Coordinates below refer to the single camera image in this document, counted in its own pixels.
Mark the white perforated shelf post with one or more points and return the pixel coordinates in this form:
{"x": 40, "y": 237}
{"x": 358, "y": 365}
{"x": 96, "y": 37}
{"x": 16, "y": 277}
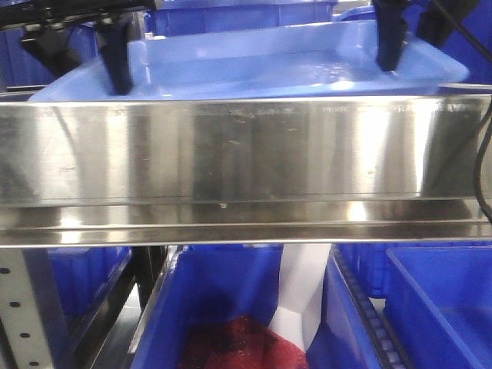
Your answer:
{"x": 21, "y": 311}

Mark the blue storage bin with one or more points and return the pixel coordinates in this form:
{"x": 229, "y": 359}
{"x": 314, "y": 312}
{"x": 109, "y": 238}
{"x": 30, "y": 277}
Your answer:
{"x": 437, "y": 308}
{"x": 208, "y": 285}

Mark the red mesh bag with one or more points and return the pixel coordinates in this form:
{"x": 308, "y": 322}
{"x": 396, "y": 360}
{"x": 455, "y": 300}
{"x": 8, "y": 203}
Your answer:
{"x": 240, "y": 343}

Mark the blue storage bin centre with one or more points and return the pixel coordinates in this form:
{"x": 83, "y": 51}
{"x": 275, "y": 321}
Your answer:
{"x": 208, "y": 285}

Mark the blue plastic tray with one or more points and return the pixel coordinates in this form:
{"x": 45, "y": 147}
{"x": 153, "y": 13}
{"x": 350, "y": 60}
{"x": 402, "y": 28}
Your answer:
{"x": 320, "y": 59}

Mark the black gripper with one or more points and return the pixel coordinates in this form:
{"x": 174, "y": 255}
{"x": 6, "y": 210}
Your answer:
{"x": 52, "y": 48}

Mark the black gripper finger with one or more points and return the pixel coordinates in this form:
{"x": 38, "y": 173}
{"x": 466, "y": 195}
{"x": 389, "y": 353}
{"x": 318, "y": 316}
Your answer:
{"x": 442, "y": 18}
{"x": 391, "y": 32}

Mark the stainless steel shelf rail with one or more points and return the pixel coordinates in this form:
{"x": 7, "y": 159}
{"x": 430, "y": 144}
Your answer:
{"x": 384, "y": 168}

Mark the black roller track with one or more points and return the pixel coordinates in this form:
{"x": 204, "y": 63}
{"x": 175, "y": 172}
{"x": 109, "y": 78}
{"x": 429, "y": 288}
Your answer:
{"x": 383, "y": 346}

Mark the blue storage bin right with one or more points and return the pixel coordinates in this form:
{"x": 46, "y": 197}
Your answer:
{"x": 437, "y": 308}

